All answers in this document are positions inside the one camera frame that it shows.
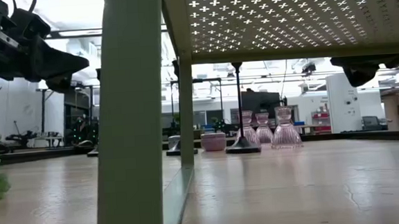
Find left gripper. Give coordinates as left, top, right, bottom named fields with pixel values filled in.
left=0, top=0, right=91, bottom=98

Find pink ribbed glass candle holder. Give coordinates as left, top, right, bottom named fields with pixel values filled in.
left=269, top=105, right=303, bottom=150
left=236, top=110, right=260, bottom=148
left=254, top=111, right=274, bottom=145

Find white blue floral candle tin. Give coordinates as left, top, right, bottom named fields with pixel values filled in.
left=168, top=135, right=182, bottom=151

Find black tall candlestick holder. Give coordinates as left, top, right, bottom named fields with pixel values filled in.
left=220, top=60, right=262, bottom=155

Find pink ceramic pot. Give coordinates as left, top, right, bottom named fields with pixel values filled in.
left=200, top=131, right=228, bottom=153

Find white tall cabinet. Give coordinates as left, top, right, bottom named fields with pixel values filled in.
left=325, top=72, right=363, bottom=135

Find grey office chair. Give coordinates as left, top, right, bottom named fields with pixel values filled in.
left=362, top=115, right=382, bottom=132

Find red storage bins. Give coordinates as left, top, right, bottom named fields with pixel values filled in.
left=312, top=110, right=332, bottom=133

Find green perforated metal shelf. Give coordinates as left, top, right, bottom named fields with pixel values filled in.
left=82, top=0, right=399, bottom=224

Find black computer monitor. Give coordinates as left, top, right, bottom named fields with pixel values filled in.
left=240, top=87, right=283, bottom=123

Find black aluminium table frame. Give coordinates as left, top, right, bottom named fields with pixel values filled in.
left=0, top=126, right=399, bottom=167

